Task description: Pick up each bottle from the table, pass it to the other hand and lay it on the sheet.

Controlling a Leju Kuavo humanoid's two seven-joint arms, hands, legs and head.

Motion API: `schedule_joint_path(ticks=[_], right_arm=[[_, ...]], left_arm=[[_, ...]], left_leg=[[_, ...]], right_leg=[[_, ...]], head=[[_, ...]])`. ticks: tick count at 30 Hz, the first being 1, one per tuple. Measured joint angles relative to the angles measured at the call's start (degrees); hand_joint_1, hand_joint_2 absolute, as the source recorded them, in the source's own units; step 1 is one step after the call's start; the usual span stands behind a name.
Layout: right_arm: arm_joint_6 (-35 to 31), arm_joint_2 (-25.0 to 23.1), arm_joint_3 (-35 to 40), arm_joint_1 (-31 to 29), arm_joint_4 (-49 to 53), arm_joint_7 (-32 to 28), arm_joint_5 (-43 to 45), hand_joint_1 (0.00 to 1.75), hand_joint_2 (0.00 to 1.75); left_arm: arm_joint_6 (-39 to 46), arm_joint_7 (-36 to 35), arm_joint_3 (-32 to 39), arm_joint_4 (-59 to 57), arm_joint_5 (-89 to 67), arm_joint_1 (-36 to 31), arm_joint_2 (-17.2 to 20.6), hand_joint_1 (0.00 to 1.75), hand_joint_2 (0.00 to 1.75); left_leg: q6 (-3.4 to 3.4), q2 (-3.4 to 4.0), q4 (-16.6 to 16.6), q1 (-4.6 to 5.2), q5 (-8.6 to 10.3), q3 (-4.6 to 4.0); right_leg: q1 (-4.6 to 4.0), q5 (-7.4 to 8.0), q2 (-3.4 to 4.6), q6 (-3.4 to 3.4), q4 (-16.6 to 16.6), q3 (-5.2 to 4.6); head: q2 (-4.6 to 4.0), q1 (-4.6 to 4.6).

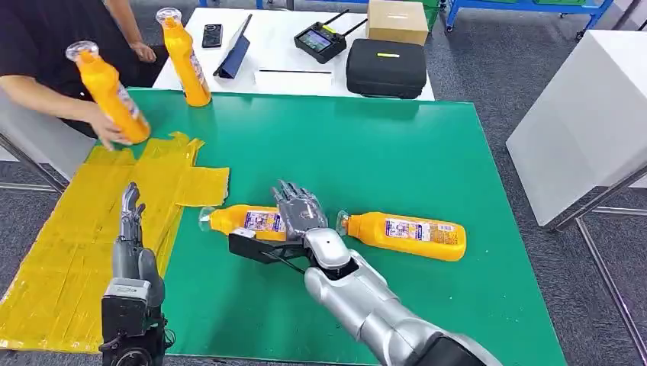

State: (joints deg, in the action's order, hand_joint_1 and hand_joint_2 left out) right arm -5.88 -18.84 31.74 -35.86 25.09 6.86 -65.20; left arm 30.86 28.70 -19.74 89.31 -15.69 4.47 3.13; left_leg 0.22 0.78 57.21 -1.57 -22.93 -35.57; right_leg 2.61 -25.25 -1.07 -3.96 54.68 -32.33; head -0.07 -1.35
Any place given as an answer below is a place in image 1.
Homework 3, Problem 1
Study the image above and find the green mat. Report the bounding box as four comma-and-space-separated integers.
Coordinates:
95, 88, 568, 366

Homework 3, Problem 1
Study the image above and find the white table with metal legs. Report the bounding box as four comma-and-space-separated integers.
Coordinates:
506, 29, 647, 355

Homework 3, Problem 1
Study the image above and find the blue metal rack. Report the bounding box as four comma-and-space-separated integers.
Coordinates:
444, 0, 615, 41

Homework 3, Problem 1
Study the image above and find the black smartphone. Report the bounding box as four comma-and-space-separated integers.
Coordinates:
201, 24, 224, 50

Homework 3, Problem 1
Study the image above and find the yellow sheet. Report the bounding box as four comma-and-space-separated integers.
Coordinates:
0, 131, 231, 354

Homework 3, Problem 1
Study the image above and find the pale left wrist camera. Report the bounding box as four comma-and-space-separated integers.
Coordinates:
101, 278, 153, 339

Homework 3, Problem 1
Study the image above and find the person's right hand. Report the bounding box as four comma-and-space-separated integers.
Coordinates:
86, 103, 134, 152

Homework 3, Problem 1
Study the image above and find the white side table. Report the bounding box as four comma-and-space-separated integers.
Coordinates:
0, 91, 97, 193

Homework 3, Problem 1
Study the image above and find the person's left hand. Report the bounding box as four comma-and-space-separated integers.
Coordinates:
129, 41, 158, 64

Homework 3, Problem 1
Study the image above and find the tablet with blue cover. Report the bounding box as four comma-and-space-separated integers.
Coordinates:
212, 13, 253, 80

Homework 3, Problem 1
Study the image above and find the black carrying case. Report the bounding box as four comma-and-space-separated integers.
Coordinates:
346, 38, 428, 100

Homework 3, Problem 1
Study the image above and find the black remote controller with antennas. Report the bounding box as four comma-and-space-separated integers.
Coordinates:
294, 8, 369, 65

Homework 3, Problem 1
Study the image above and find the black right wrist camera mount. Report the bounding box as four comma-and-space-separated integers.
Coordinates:
228, 228, 317, 276

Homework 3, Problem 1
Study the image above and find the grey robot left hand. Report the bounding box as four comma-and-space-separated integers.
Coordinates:
111, 181, 166, 309

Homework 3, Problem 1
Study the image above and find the white desk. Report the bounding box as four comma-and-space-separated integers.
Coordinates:
152, 7, 436, 102

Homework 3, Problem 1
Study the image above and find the green crate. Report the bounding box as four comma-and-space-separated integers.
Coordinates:
422, 0, 438, 31

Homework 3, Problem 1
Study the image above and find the orange drink bottle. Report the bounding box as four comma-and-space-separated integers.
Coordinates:
336, 210, 467, 262
198, 204, 289, 242
65, 40, 152, 146
155, 7, 213, 108

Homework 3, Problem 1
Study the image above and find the cardboard box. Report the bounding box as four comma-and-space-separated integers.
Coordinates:
366, 0, 430, 47

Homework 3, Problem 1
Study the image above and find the person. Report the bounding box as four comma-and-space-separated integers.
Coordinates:
0, 0, 159, 152

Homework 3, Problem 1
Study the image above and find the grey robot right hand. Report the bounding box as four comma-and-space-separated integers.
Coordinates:
270, 179, 330, 241

